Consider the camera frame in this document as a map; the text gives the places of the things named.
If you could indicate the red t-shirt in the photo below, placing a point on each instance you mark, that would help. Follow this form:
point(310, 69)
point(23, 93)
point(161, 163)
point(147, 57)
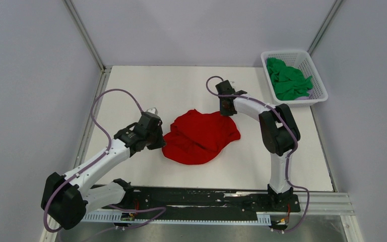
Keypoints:
point(196, 138)

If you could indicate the aluminium frame post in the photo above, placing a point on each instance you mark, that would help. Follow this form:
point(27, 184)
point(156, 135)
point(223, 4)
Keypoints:
point(325, 25)
point(72, 10)

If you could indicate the white plastic laundry basket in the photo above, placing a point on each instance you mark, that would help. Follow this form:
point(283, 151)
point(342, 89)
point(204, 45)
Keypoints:
point(301, 60)

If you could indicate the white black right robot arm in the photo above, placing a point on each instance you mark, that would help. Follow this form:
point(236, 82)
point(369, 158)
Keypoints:
point(279, 133)

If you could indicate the lilac t-shirt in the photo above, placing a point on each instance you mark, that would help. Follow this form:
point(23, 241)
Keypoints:
point(303, 98)

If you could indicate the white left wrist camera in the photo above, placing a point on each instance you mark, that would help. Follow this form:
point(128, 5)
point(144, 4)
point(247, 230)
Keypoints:
point(153, 110)

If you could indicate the green t-shirt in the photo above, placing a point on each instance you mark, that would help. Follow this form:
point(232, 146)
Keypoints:
point(288, 82)

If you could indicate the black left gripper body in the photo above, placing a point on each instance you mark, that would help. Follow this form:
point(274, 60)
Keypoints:
point(155, 139)

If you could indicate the white slotted cable duct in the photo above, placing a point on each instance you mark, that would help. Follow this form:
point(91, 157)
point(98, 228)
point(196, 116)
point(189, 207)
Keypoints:
point(113, 216)

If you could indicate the aluminium front rail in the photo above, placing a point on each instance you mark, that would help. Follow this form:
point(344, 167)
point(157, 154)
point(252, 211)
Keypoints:
point(330, 203)

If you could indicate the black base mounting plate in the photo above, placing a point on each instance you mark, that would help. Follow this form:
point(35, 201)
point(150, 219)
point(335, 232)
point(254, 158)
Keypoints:
point(195, 203)

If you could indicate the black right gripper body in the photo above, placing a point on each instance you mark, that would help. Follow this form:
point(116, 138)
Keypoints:
point(224, 111)

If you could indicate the aluminium frame post right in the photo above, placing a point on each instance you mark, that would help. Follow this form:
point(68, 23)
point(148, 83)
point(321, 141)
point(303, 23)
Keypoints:
point(325, 25)

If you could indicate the aluminium frame post left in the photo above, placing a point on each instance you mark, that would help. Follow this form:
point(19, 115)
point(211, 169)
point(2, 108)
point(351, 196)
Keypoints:
point(72, 10)

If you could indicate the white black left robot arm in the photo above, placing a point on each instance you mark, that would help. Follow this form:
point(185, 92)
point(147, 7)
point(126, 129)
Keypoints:
point(69, 197)

